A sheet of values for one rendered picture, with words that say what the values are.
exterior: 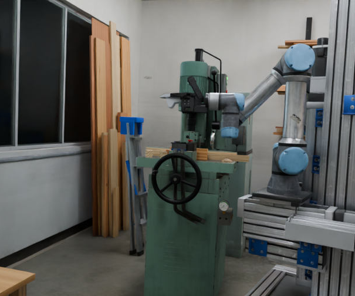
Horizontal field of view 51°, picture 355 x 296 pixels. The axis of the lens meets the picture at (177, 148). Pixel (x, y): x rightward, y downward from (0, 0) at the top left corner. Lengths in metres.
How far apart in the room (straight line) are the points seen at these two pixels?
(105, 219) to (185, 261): 1.50
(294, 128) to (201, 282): 1.19
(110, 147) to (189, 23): 2.08
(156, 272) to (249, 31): 3.23
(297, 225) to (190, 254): 0.90
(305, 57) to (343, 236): 0.72
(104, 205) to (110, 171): 0.33
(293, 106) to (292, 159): 0.22
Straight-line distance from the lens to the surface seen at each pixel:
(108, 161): 3.65
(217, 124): 2.48
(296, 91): 1.62
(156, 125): 4.89
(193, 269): 2.38
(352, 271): 1.97
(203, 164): 2.22
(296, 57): 1.62
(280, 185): 1.74
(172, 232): 2.34
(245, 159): 2.34
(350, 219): 1.74
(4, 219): 3.00
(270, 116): 4.61
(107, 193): 3.68
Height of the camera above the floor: 1.11
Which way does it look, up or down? 3 degrees down
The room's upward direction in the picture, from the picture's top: 3 degrees clockwise
